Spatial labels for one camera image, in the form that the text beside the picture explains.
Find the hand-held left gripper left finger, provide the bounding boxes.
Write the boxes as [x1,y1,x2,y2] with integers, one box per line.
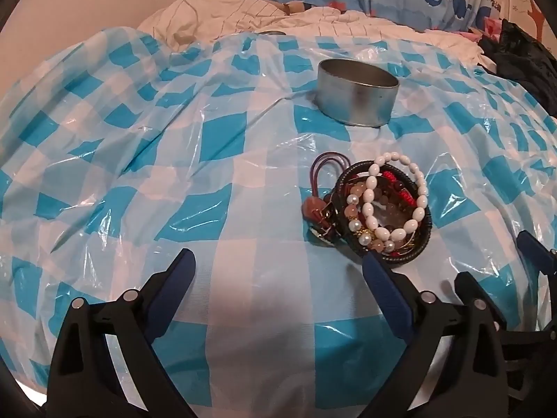
[46,248,196,418]

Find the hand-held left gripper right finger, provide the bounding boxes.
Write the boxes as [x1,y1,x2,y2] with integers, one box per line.
[362,251,509,418]

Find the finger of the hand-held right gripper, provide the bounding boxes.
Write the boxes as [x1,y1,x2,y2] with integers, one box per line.
[516,230,557,281]
[454,271,479,301]

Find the black bangle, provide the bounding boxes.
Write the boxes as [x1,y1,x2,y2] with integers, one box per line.
[337,160,432,266]

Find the white bead bracelet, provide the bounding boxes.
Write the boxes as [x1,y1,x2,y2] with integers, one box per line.
[364,152,429,241]

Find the pink bead bracelet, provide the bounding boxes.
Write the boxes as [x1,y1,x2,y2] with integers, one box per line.
[344,183,410,249]

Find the red bead bracelet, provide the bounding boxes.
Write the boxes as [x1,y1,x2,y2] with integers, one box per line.
[381,170,416,207]

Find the purple hair tie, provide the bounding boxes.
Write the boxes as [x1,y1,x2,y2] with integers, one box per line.
[310,152,353,196]

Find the round metal tin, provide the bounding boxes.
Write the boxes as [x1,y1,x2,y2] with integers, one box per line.
[317,59,400,128]

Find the blue checked plastic sheet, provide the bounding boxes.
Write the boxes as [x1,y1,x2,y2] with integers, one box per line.
[0,26,557,418]

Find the black clothes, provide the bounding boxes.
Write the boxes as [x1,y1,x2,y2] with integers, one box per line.
[479,18,557,118]

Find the pink cloth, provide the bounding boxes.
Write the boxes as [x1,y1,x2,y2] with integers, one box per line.
[461,16,501,42]

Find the white quilt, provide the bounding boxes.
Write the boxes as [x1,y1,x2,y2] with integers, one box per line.
[137,0,492,70]

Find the tree wall sticker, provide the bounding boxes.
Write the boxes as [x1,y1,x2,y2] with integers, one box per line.
[526,0,546,31]

